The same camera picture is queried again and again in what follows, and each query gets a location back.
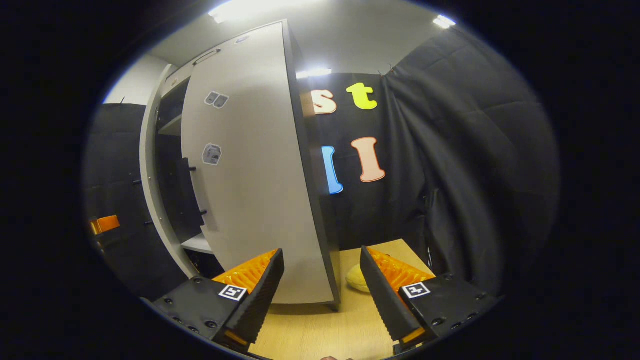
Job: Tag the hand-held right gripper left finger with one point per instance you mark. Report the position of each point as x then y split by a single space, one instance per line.
262 300

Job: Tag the yellow plush toy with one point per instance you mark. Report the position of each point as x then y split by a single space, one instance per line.
356 280

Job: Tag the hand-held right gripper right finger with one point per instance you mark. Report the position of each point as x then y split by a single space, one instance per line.
382 300

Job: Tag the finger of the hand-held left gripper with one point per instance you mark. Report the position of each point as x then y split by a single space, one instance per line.
105 225

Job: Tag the grey white shoe cabinet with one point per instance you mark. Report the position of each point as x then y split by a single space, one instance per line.
312 175

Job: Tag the white cabinet door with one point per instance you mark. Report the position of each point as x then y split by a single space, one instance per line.
260 175
150 190

